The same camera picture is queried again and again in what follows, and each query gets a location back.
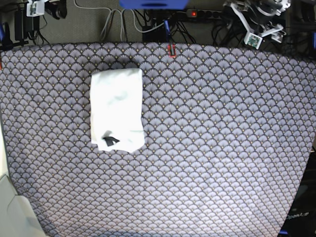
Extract blue box overhead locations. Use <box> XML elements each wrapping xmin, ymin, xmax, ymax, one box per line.
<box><xmin>119</xmin><ymin>0</ymin><xmax>189</xmax><ymax>10</ymax></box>

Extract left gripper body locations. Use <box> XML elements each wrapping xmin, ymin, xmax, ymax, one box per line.
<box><xmin>223</xmin><ymin>0</ymin><xmax>286</xmax><ymax>43</ymax></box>

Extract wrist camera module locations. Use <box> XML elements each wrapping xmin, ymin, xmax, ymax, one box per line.
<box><xmin>244</xmin><ymin>32</ymin><xmax>263</xmax><ymax>49</ymax></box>
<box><xmin>26</xmin><ymin>0</ymin><xmax>46</xmax><ymax>17</ymax></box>

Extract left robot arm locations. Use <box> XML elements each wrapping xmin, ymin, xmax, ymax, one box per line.
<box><xmin>223</xmin><ymin>0</ymin><xmax>291</xmax><ymax>49</ymax></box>

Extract black power strip red light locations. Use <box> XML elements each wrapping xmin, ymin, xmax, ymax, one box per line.
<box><xmin>185</xmin><ymin>9</ymin><xmax>223</xmax><ymax>20</ymax></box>

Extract black cable bundle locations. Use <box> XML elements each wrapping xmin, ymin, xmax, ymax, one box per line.
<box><xmin>140</xmin><ymin>9</ymin><xmax>247</xmax><ymax>47</ymax></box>

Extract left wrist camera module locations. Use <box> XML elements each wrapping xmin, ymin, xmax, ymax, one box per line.
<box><xmin>244</xmin><ymin>32</ymin><xmax>263</xmax><ymax>49</ymax></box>

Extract white printed T-shirt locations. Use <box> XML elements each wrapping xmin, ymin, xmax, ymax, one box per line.
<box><xmin>89</xmin><ymin>68</ymin><xmax>145</xmax><ymax>153</ymax></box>

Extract red black table clamp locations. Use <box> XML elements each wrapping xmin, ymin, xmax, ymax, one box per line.
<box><xmin>167</xmin><ymin>43</ymin><xmax>176</xmax><ymax>58</ymax></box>

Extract patterned grey fan tablecloth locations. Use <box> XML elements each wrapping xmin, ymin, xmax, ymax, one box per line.
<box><xmin>0</xmin><ymin>43</ymin><xmax>316</xmax><ymax>237</ymax></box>

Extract white cables behind table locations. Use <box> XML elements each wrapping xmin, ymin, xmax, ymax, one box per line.
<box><xmin>74</xmin><ymin>0</ymin><xmax>166</xmax><ymax>41</ymax></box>

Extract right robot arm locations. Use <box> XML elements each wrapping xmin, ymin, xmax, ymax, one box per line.
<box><xmin>45</xmin><ymin>0</ymin><xmax>67</xmax><ymax>20</ymax></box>

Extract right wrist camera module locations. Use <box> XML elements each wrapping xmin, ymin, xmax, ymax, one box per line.
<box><xmin>26</xmin><ymin>0</ymin><xmax>46</xmax><ymax>17</ymax></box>

